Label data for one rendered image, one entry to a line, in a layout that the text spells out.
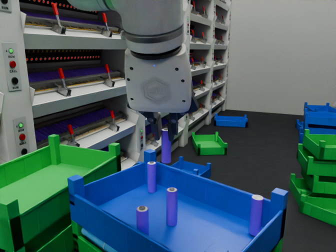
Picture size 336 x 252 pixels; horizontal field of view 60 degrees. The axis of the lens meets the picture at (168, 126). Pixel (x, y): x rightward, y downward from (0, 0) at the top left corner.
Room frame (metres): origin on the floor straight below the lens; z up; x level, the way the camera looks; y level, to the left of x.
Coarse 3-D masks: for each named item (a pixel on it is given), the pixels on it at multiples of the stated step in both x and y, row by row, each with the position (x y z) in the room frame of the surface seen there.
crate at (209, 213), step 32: (96, 192) 0.49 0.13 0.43; (128, 192) 0.55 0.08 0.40; (160, 192) 0.55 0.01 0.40; (192, 192) 0.52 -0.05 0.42; (224, 192) 0.48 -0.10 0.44; (96, 224) 0.40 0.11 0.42; (128, 224) 0.36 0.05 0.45; (160, 224) 0.43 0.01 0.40; (192, 224) 0.43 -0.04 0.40; (224, 224) 0.43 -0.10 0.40
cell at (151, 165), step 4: (148, 164) 0.55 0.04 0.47; (152, 164) 0.55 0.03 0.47; (148, 168) 0.55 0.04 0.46; (152, 168) 0.55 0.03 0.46; (148, 172) 0.55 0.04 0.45; (152, 172) 0.55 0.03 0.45; (148, 176) 0.55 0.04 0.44; (152, 176) 0.55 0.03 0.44; (148, 180) 0.55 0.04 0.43; (152, 180) 0.55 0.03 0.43; (148, 184) 0.55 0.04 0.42; (152, 184) 0.55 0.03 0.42; (148, 188) 0.55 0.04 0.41; (152, 188) 0.55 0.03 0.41; (152, 192) 0.55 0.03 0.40
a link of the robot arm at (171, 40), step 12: (120, 36) 0.43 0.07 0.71; (132, 36) 0.40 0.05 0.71; (144, 36) 0.39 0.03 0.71; (156, 36) 0.39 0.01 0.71; (168, 36) 0.39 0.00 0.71; (180, 36) 0.41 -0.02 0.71; (132, 48) 0.41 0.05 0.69; (144, 48) 0.40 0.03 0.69; (156, 48) 0.39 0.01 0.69; (168, 48) 0.40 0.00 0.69
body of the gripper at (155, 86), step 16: (176, 48) 0.42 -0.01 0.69; (128, 64) 0.43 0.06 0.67; (144, 64) 0.42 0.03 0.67; (160, 64) 0.42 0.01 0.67; (176, 64) 0.42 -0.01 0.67; (128, 80) 0.44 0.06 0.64; (144, 80) 0.43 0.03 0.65; (160, 80) 0.43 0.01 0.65; (176, 80) 0.43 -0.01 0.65; (128, 96) 0.45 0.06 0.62; (144, 96) 0.45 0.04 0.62; (160, 96) 0.44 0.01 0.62; (176, 96) 0.44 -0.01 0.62; (176, 112) 0.45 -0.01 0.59
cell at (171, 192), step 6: (168, 192) 0.43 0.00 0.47; (174, 192) 0.43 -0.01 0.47; (168, 198) 0.43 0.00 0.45; (174, 198) 0.43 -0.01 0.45; (168, 204) 0.43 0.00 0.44; (174, 204) 0.43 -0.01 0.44; (168, 210) 0.43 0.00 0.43; (174, 210) 0.43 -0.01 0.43; (168, 216) 0.43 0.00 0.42; (174, 216) 0.43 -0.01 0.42; (168, 222) 0.43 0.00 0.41; (174, 222) 0.43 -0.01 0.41
